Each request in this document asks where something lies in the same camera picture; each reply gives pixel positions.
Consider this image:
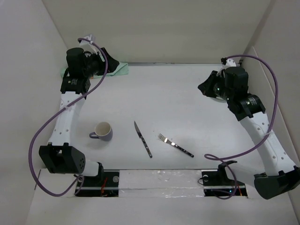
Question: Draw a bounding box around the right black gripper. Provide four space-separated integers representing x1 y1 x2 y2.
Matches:
198 70 233 102

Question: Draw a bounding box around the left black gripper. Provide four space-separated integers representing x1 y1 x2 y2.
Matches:
83 48 119 79

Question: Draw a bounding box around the mint green cartoon placemat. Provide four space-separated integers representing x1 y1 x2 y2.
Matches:
60 62 129 79

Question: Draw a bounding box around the purple ceramic mug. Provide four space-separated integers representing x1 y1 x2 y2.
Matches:
89 122 113 142

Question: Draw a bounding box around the black handled steel fork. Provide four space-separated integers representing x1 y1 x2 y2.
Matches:
158 134 194 158

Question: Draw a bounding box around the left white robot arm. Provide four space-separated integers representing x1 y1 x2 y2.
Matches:
39 47 119 186

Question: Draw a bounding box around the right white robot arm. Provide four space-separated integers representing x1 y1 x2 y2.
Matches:
198 67 300 200

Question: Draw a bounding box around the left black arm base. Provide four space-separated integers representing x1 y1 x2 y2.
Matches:
75 170 120 197

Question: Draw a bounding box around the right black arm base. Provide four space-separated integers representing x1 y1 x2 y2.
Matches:
198 169 235 198

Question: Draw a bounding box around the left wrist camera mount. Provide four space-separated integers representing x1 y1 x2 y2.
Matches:
78 34 105 62

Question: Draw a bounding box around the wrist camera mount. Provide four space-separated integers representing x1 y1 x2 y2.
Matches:
78 34 105 62
217 58 240 77

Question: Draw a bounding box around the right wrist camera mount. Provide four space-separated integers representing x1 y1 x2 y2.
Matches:
217 58 240 77

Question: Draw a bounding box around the black handled table knife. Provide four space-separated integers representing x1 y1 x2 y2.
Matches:
134 121 153 158

